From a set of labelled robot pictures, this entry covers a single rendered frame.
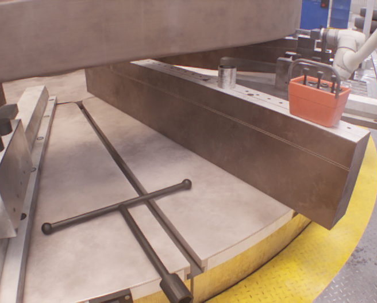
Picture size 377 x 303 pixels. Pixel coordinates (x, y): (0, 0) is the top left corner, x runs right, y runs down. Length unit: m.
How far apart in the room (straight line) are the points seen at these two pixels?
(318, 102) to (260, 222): 0.49
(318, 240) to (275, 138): 0.66
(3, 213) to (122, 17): 0.76
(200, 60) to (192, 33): 1.92
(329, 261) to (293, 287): 0.25
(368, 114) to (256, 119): 1.22
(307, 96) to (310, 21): 5.31
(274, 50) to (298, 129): 2.17
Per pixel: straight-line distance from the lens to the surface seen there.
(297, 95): 1.11
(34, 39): 1.13
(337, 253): 1.63
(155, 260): 1.01
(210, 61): 3.22
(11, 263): 1.10
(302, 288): 1.42
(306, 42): 2.26
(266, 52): 3.24
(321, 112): 1.09
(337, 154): 1.09
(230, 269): 1.26
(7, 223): 0.99
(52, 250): 1.16
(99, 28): 1.14
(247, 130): 1.29
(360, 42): 1.75
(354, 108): 2.30
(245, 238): 1.13
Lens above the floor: 1.10
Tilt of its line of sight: 29 degrees down
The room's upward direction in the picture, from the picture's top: straight up
